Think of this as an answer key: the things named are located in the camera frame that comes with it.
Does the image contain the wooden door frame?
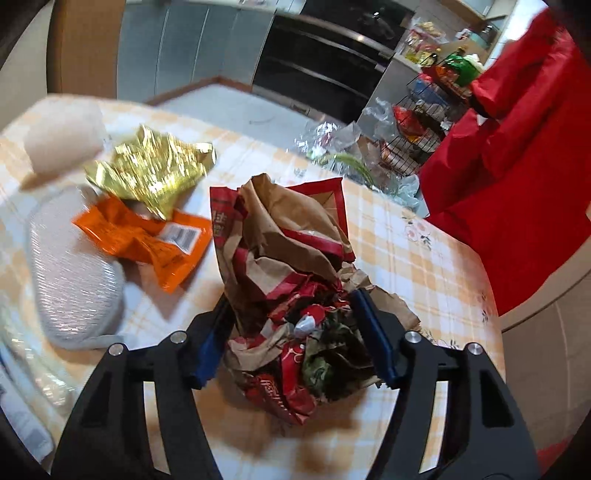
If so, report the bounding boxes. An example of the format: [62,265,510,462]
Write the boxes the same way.
[46,0,123,100]

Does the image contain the gold foil wrapper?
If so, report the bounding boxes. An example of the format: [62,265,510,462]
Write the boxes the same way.
[84,124,217,220]

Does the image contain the grey fluffy slipper insole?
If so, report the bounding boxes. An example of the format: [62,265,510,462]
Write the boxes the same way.
[25,185,125,349]

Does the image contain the orange checkered floral tablecloth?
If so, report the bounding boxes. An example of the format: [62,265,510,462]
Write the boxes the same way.
[0,97,502,480]

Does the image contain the brown red paper bag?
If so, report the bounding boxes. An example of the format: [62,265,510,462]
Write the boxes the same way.
[210,173,423,425]

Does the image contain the grey kitchen base cabinets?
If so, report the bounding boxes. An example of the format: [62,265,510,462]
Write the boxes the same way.
[117,0,278,100]

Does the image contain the black wire storage rack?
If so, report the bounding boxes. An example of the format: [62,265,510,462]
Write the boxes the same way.
[381,69,467,178]

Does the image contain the red coat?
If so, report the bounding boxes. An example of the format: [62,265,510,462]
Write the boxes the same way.
[418,9,591,317]

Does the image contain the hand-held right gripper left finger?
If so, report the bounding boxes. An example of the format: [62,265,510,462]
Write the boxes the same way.
[51,293,237,480]

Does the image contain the white foam net sleeve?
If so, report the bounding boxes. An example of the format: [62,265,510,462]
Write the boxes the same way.
[21,95,105,185]

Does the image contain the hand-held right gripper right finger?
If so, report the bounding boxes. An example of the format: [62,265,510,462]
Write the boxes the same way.
[350,288,543,480]

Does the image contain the white plastic bag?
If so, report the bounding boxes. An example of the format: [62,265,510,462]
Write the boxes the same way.
[362,97,403,137]

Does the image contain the orange snack wrapper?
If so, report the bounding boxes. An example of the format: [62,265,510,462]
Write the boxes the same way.
[73,196,213,294]

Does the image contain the black built-in oven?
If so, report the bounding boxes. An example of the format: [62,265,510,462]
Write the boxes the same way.
[252,0,416,125]

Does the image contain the clear plastic bag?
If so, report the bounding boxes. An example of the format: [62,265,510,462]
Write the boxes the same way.
[295,119,366,162]

